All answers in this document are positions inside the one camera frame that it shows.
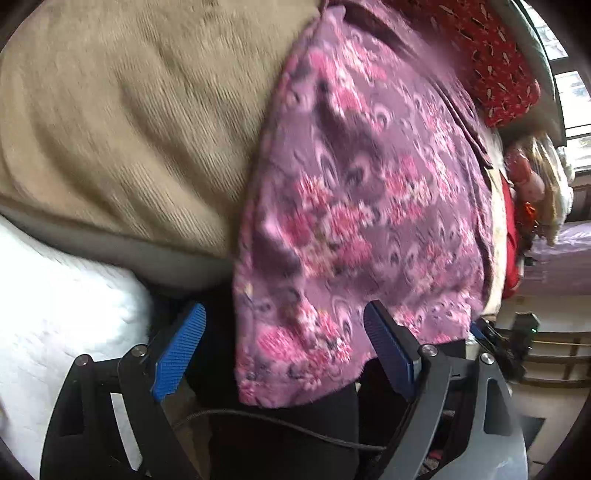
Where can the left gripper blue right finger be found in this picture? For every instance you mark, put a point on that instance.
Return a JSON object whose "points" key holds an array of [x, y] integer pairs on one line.
{"points": [[396, 347]]}

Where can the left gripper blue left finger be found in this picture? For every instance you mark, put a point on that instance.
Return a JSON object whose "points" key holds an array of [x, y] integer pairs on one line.
{"points": [[172, 349]]}

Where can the pile of clothes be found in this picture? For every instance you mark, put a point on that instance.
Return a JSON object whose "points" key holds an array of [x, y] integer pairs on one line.
{"points": [[541, 178]]}

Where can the white quilt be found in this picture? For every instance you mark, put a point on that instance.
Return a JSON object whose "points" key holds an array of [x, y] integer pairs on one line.
{"points": [[55, 307]]}

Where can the window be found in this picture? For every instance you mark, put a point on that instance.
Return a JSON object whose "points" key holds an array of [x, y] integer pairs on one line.
{"points": [[564, 27]]}

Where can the purple floral fleece garment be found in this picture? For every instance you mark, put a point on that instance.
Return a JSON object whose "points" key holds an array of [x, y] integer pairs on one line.
{"points": [[370, 185]]}

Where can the beige fleece blanket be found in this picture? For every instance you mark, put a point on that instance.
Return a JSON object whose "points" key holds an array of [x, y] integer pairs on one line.
{"points": [[141, 118]]}

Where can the red cloth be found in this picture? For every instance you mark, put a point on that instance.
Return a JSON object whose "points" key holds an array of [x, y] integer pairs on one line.
{"points": [[513, 275]]}

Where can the red patterned pillow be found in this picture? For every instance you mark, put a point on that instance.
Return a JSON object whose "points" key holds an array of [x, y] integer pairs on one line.
{"points": [[489, 62]]}

